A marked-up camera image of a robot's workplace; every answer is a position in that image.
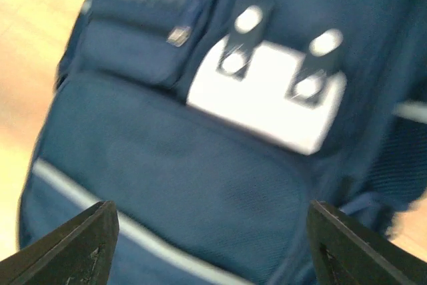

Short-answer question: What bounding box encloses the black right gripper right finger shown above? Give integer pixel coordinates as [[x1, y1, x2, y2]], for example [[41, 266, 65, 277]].
[[307, 201, 426, 285]]

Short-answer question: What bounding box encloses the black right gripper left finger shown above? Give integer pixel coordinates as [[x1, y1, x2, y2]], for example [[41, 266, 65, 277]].
[[1, 201, 119, 284]]

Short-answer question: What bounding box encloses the navy blue student backpack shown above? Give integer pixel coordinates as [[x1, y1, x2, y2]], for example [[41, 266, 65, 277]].
[[17, 0, 426, 284]]

